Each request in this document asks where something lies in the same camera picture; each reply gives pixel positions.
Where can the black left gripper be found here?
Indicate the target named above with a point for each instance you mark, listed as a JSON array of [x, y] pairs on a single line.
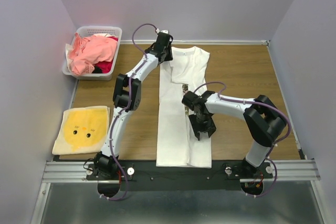
[[169, 49]]

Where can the white floral print t-shirt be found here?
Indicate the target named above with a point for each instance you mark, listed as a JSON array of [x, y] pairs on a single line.
[[177, 145]]

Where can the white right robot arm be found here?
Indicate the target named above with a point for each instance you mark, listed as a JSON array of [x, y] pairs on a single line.
[[264, 121]]

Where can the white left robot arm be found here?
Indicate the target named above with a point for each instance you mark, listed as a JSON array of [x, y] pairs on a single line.
[[127, 98]]

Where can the white plastic laundry basket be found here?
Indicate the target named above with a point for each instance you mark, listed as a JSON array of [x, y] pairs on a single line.
[[86, 31]]

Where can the red garment in basket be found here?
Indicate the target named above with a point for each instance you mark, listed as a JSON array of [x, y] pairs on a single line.
[[105, 66]]

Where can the pink t-shirt in basket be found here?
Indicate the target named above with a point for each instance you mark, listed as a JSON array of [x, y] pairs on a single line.
[[85, 52]]

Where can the folded yellow chick t-shirt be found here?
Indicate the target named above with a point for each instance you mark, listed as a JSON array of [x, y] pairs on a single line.
[[82, 130]]

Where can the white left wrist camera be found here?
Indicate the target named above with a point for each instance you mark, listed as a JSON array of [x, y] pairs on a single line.
[[158, 31]]

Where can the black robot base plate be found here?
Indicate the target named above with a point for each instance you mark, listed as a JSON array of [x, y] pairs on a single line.
[[146, 176]]

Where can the aluminium front rail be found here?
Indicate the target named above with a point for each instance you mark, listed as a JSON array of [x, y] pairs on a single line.
[[287, 170]]

